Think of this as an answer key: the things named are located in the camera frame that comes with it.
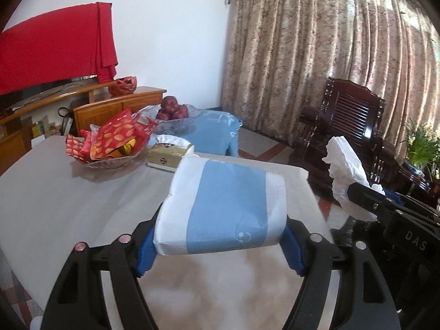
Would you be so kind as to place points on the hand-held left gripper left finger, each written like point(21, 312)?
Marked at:
point(146, 254)

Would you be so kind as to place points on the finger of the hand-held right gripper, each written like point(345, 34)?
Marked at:
point(367, 199)
point(395, 197)

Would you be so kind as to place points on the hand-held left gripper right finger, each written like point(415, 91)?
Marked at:
point(292, 251)

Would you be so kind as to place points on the white tissue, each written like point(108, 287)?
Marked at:
point(343, 168)

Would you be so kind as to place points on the blue white tissue pack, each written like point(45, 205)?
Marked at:
point(223, 206)

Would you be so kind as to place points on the potted flowering plant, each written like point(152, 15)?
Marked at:
point(421, 147)

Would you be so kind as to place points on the dark wooden chair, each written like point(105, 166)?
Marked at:
point(350, 110)

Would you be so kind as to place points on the glass snack bowl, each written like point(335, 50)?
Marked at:
point(110, 163)

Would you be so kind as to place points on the gold tissue box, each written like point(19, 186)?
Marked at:
point(168, 156)

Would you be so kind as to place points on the yellow snack packet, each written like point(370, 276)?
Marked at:
point(125, 149)

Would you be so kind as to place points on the red snack packet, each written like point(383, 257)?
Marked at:
point(113, 134)
point(74, 146)
point(144, 127)

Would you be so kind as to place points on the glass fruit bowl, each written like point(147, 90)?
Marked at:
point(175, 125)

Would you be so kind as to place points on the large light blue package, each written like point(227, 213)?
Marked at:
point(209, 134)

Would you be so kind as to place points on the red apple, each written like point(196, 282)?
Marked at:
point(168, 103)
point(163, 114)
point(181, 111)

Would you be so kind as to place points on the wooden cabinet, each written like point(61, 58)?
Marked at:
point(130, 101)

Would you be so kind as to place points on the small green box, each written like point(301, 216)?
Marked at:
point(39, 129)

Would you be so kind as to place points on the red woven basket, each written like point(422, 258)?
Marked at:
point(122, 87)

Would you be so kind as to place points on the beige patterned curtain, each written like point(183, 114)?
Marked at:
point(309, 41)

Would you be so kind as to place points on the black television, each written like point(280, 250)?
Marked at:
point(41, 89)

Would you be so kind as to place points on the red cloth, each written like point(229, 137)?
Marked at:
point(51, 48)

